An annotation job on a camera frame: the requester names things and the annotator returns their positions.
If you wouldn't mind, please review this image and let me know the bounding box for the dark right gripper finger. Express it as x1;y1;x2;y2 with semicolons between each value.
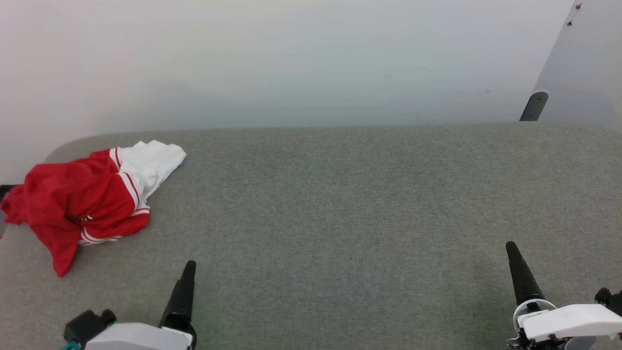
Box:
505;241;545;306

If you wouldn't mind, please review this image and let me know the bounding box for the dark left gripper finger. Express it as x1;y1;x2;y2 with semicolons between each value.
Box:
159;260;198;337

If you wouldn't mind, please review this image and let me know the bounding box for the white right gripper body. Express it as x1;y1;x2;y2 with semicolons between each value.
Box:
507;298;622;350

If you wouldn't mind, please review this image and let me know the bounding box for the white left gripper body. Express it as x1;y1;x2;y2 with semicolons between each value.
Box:
85;322;196;350

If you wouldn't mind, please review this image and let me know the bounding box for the red and white jersey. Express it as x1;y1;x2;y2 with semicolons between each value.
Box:
0;140;187;278

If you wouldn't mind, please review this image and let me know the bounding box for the dark grey wall bracket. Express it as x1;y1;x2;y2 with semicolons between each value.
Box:
519;91;550;122

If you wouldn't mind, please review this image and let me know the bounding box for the grey wall panel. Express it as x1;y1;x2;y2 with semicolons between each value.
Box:
532;0;622;133

